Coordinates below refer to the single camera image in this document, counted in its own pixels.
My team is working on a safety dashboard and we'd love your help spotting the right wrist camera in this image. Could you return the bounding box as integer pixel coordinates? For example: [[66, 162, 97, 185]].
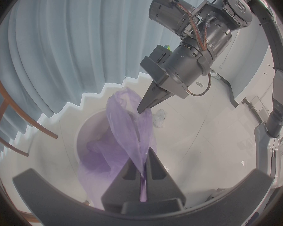
[[149, 44, 172, 65]]

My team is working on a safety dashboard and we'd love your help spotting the pale blue curtain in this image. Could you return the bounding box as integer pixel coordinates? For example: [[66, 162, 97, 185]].
[[0, 0, 161, 167]]

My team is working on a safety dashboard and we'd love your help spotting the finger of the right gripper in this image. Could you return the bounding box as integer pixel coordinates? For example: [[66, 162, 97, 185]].
[[137, 82, 158, 115], [147, 88, 174, 109]]

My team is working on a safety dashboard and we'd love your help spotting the white trash bin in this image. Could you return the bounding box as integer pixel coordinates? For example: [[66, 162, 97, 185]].
[[74, 110, 156, 165]]

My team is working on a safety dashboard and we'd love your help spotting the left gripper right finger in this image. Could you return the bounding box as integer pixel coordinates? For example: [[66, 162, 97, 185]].
[[145, 147, 187, 208]]

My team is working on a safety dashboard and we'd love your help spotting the crumpled clear plastic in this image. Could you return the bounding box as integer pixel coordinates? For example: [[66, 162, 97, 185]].
[[153, 109, 167, 128]]

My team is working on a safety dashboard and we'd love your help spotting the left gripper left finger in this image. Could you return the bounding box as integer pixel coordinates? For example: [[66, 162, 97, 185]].
[[101, 160, 143, 212]]

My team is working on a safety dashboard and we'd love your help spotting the purple plastic bag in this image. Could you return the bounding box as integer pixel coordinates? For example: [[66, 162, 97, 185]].
[[78, 90, 157, 209]]

